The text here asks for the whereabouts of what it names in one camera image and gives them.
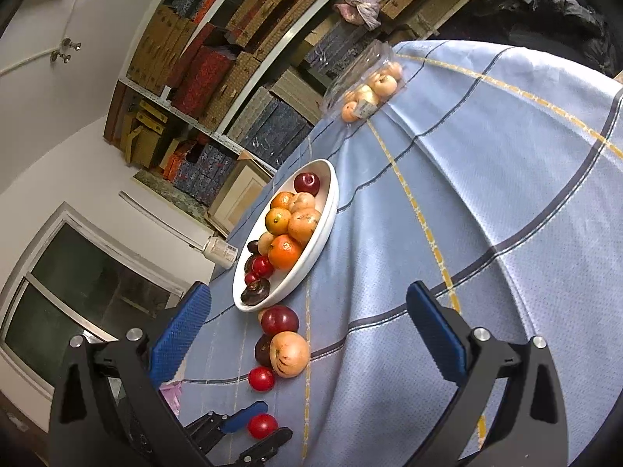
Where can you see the dark purple plum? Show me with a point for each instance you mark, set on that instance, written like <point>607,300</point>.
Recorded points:
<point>256,293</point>
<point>263,350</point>
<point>253,247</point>

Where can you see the orange with dark spot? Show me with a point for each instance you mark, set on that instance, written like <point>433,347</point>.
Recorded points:
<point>281,200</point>

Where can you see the white framed window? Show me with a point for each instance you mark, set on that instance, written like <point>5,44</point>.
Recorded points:
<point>73,292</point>

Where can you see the light wooden cabinet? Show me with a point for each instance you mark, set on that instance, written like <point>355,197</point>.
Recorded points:
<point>238,194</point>

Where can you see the red cherry tomato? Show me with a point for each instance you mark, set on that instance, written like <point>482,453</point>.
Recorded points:
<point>263,426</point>
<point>262,379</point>

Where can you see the white wall pipe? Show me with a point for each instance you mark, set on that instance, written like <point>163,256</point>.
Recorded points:
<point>160,221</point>

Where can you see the pink cloth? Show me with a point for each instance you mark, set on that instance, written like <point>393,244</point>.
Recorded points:
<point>171,394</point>

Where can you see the green marble slab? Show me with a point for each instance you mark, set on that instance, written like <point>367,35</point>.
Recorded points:
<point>170,194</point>

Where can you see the stacks of patterned boxes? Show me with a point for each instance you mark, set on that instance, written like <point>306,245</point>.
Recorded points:
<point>214,73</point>

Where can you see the white metal shelf rack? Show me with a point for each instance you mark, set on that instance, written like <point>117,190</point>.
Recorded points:
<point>204,129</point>

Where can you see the metal door knob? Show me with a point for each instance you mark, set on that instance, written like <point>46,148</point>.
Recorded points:
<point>61,56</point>
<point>73,44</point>

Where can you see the white oval bowl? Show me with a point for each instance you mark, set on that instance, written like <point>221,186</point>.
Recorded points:
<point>319,248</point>

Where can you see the small yellow pear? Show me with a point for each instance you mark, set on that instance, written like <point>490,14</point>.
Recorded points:
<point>265,243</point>

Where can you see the black jacket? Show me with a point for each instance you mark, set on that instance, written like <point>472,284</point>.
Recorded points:
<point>559,5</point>

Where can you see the clear plastic clamshell box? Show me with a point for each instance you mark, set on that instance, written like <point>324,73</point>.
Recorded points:
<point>355,70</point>

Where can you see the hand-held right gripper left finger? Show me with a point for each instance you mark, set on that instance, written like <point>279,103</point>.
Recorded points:
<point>180,335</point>

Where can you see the glass jar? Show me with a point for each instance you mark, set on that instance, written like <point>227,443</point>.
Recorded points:
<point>221,253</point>

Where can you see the tiny red fruit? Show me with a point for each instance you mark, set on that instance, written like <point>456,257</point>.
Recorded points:
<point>251,278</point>

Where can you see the blue checked tablecloth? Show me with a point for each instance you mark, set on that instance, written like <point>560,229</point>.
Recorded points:
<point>486,180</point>

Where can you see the group of pale orange fruits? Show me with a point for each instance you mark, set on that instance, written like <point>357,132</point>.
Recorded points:
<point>382,85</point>

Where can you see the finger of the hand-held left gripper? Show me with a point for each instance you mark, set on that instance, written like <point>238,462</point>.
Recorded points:
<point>243,417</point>
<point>265,447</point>

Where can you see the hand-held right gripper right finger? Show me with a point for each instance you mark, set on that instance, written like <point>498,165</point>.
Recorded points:
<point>438,335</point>

